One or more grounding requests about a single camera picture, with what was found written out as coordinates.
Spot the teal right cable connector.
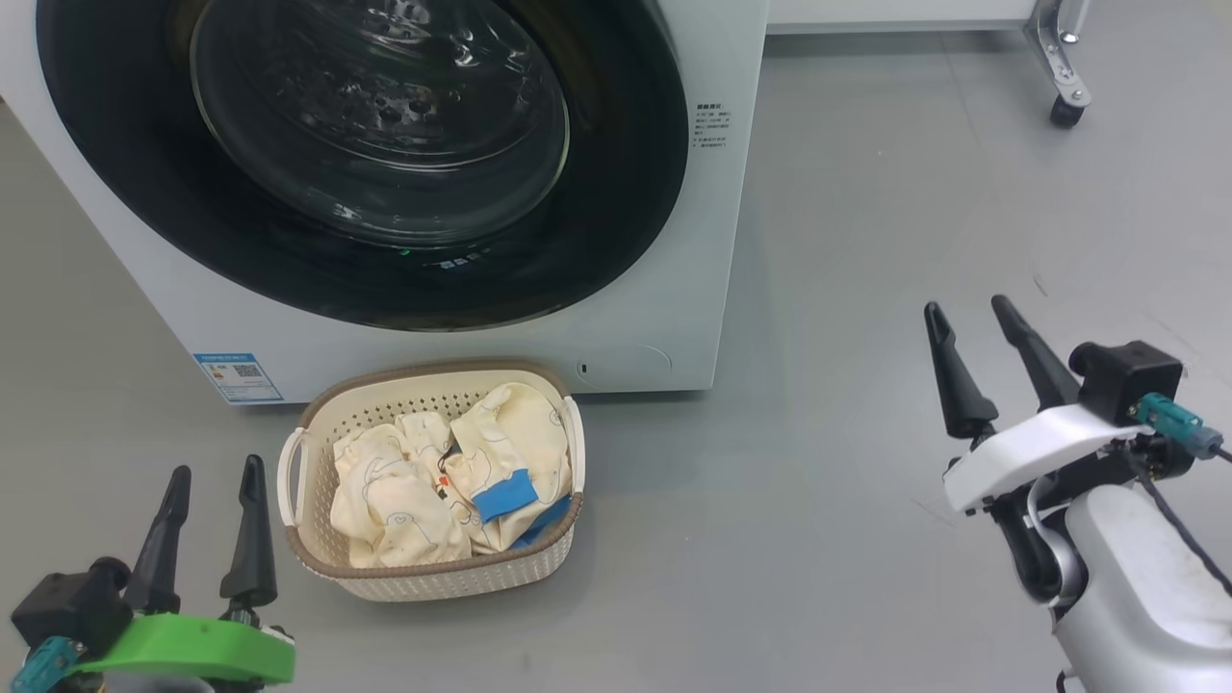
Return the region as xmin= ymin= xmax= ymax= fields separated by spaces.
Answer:
xmin=1131 ymin=393 xmax=1232 ymax=465

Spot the printed text label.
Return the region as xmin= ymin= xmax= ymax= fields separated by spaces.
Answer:
xmin=693 ymin=101 xmax=732 ymax=151

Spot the white partition panel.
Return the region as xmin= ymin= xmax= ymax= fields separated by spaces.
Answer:
xmin=767 ymin=0 xmax=1042 ymax=36

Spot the cream perforated laundry basket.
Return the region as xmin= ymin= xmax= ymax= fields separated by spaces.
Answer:
xmin=277 ymin=360 xmax=586 ymax=603

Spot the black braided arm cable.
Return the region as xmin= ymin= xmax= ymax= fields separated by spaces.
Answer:
xmin=1134 ymin=460 xmax=1232 ymax=593

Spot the blue energy label sticker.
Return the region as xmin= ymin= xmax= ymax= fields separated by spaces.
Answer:
xmin=192 ymin=352 xmax=285 ymax=405

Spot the white front-load washing machine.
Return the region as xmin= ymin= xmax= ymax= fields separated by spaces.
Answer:
xmin=0 ymin=0 xmax=771 ymax=406

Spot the metal caster leg bracket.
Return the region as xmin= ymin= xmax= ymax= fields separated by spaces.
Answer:
xmin=1023 ymin=0 xmax=1094 ymax=109

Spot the teal cable connector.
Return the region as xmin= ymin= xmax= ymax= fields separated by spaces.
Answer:
xmin=10 ymin=635 xmax=83 ymax=693
xmin=1131 ymin=393 xmax=1232 ymax=465

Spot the black round glass washer door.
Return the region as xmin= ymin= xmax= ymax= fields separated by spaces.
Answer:
xmin=37 ymin=0 xmax=690 ymax=333

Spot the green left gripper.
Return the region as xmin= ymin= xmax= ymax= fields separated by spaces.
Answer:
xmin=63 ymin=454 xmax=296 ymax=693

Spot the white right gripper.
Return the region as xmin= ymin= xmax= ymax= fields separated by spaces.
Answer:
xmin=924 ymin=295 xmax=1156 ymax=607

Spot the cream garment with blue cuffs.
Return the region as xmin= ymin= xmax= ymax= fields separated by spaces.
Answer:
xmin=438 ymin=383 xmax=576 ymax=554

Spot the teal left cable connector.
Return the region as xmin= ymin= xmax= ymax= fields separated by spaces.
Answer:
xmin=10 ymin=635 xmax=83 ymax=693

